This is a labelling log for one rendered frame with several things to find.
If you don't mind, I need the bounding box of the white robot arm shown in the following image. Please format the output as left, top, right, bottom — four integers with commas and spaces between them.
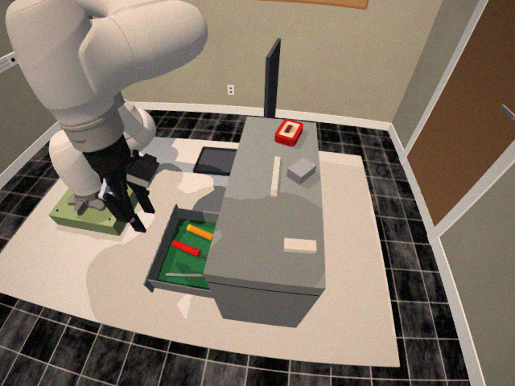
6, 0, 208, 215

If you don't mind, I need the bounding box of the black flat panel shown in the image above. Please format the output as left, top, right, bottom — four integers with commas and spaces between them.
263, 38, 281, 118

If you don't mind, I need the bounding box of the grey tool chest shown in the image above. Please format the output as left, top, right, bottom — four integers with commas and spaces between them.
143, 117, 326, 328

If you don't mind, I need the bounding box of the orange cylinder with yellow end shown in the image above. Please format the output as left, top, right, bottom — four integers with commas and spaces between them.
187, 224, 213, 241

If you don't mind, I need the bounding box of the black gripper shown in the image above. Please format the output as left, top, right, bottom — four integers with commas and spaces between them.
82, 134, 155, 233

